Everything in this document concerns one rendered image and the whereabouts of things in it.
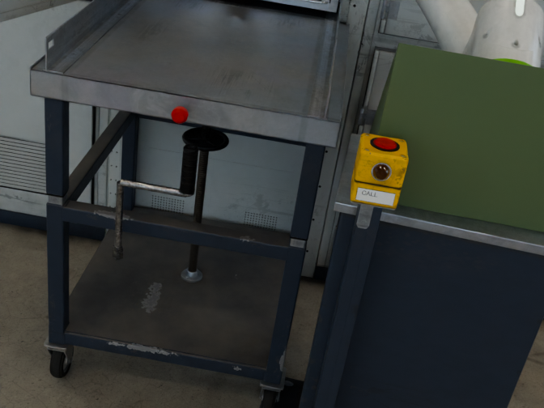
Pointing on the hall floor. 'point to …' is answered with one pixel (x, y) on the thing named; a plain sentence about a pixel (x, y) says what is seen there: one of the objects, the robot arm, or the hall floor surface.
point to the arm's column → (431, 321)
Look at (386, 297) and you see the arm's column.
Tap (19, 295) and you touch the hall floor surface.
